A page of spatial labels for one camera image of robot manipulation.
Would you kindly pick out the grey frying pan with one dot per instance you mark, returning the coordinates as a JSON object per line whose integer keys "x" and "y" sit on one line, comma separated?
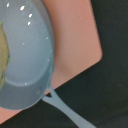
{"x": 30, "y": 36}

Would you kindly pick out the pink stove board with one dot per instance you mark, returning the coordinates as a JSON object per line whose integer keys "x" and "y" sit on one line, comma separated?
{"x": 76, "y": 42}

